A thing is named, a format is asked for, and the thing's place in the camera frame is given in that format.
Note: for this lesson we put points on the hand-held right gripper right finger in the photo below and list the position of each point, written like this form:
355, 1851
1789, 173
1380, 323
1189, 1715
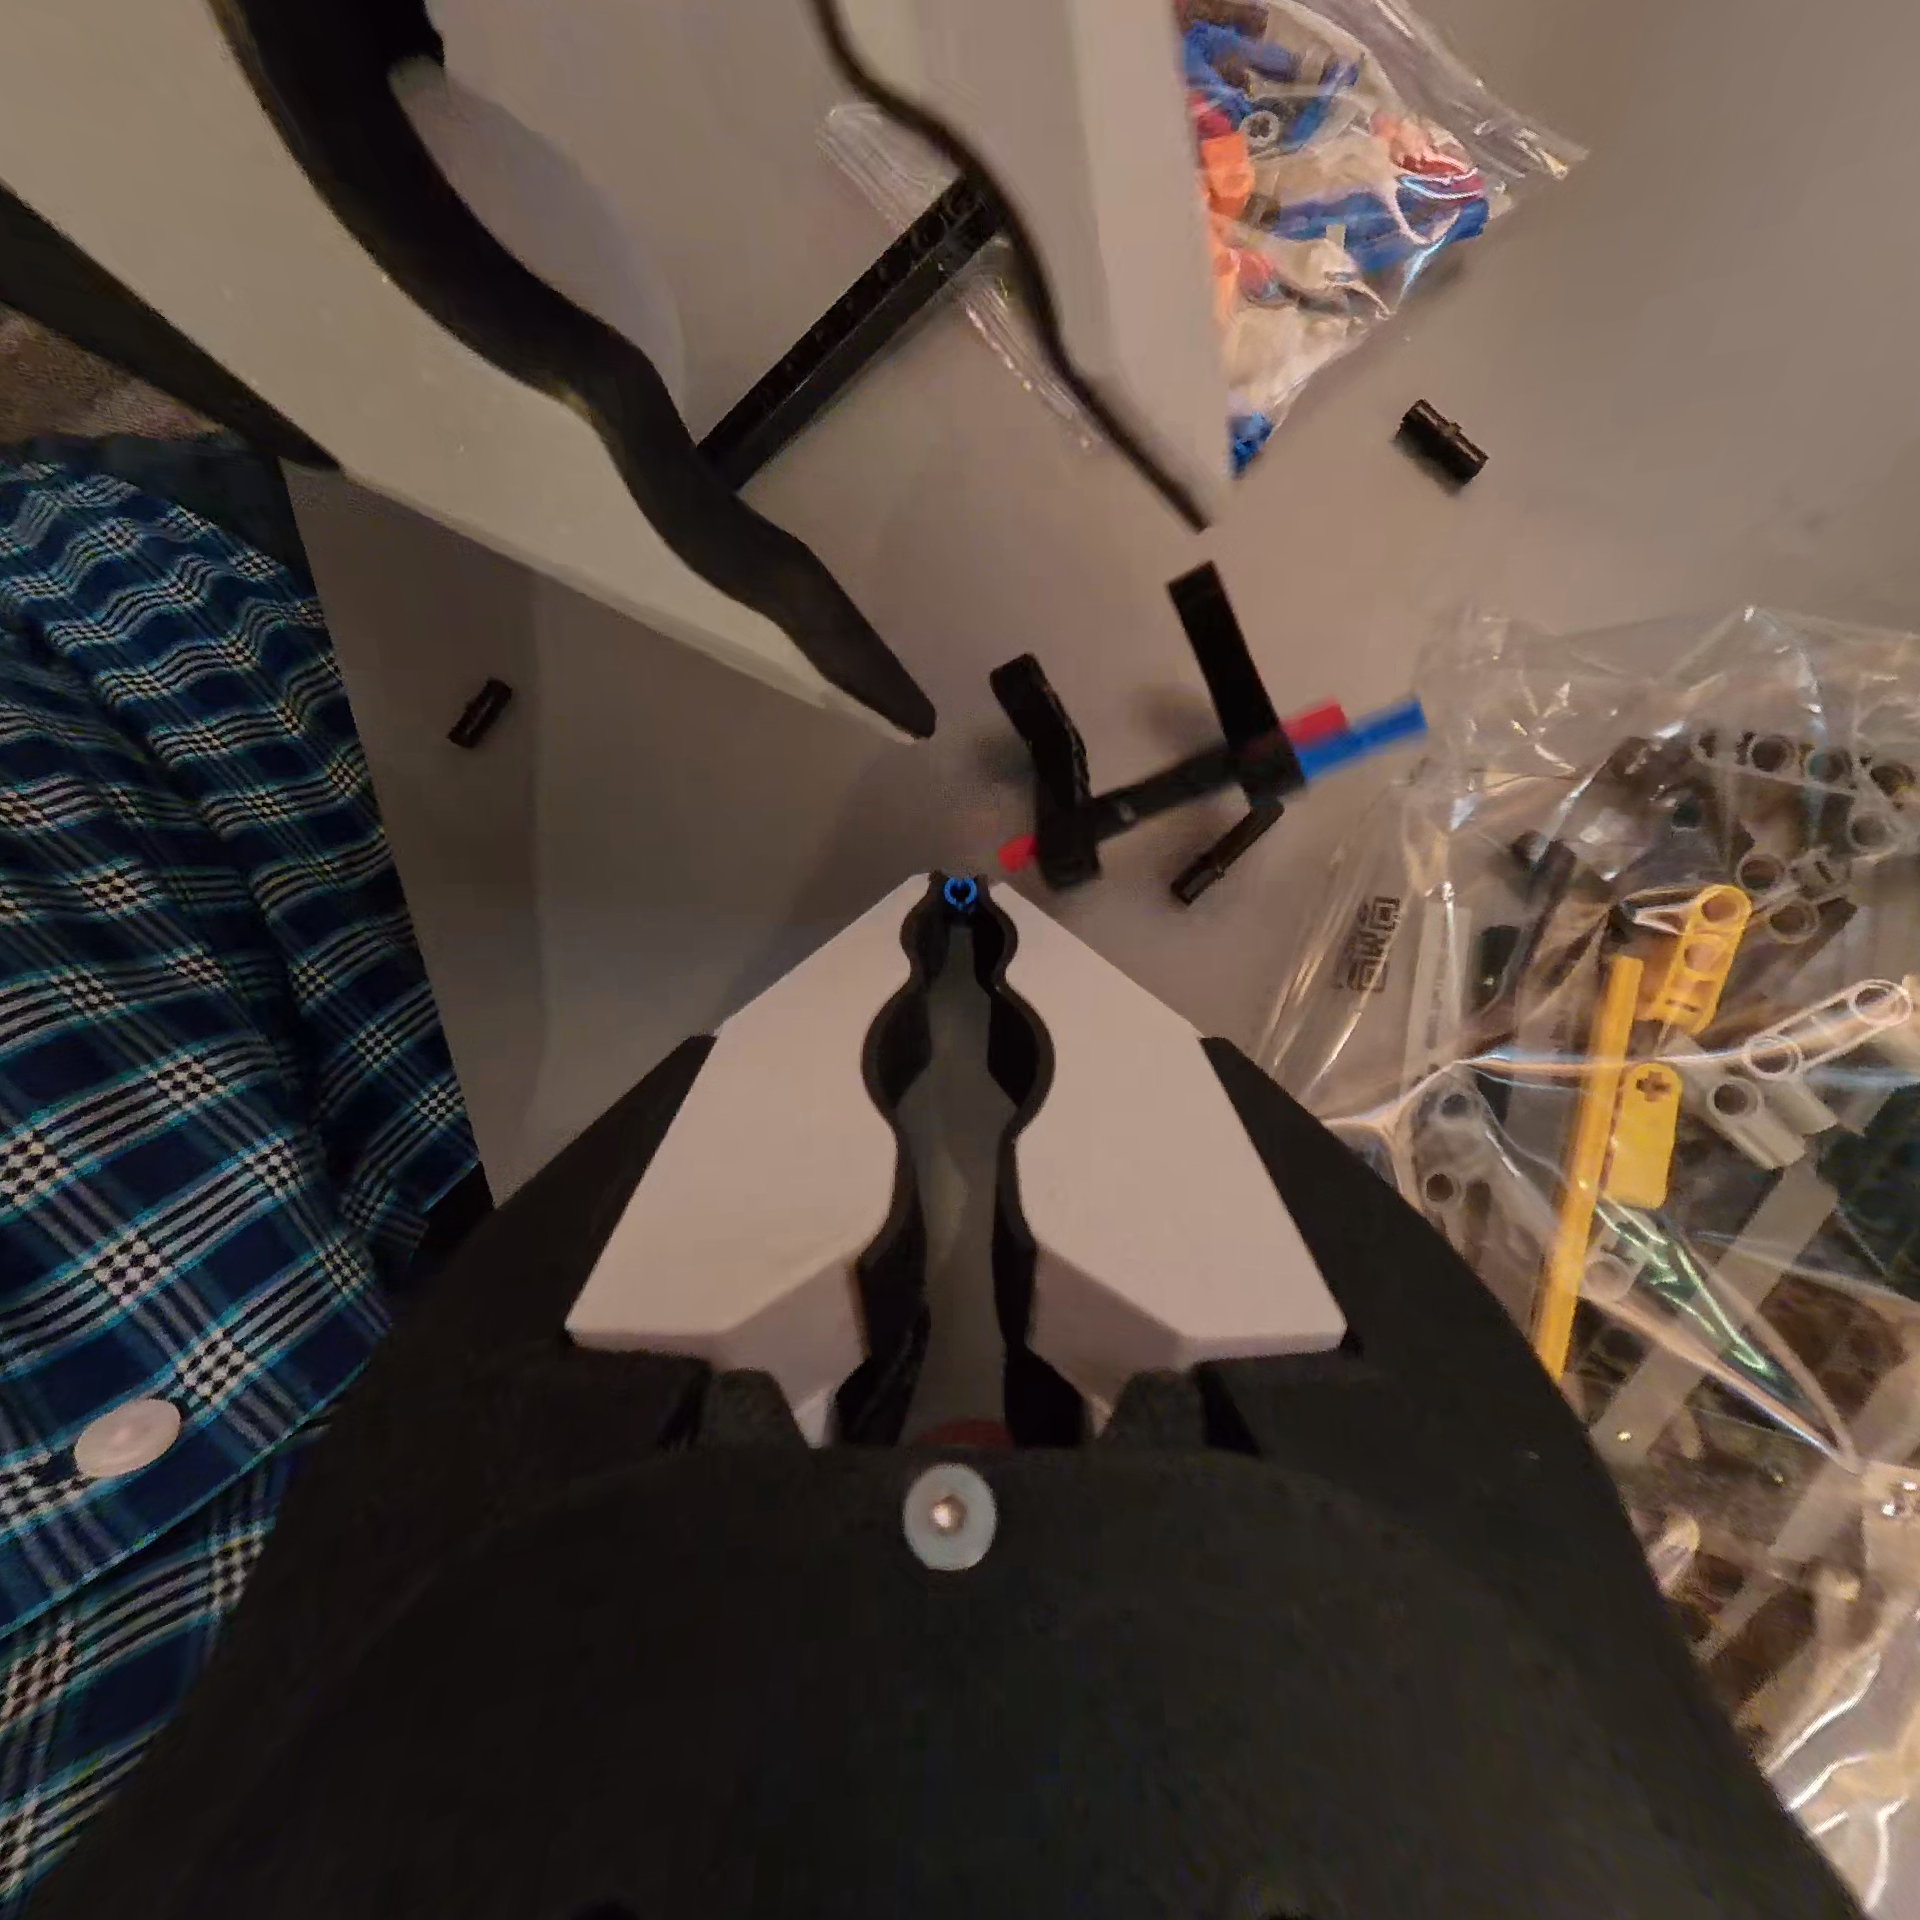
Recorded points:
1170, 1200

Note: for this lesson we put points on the long yellow lego axle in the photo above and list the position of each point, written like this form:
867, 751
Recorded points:
1588, 1172

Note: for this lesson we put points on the clear bag of grey pieces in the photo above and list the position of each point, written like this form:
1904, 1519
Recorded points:
1723, 901

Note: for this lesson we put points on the blue plaid shirt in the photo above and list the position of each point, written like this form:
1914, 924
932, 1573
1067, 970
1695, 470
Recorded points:
181, 901

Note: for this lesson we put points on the clear bag of colourful pieces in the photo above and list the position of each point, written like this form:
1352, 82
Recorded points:
1319, 182

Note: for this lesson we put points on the long black lego beam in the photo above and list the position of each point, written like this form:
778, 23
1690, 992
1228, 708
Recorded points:
840, 354

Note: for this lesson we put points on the long black lego pin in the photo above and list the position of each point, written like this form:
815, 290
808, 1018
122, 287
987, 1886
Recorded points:
1228, 853

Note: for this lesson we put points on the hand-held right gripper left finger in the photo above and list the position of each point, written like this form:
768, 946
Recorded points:
720, 1200

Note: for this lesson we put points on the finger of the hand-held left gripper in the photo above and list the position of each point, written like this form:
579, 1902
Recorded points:
224, 270
1096, 182

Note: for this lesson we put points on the black lego beam assembly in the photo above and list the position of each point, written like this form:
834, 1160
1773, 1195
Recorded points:
1067, 781

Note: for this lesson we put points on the short black lego pin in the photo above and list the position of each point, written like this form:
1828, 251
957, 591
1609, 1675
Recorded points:
481, 714
1443, 437

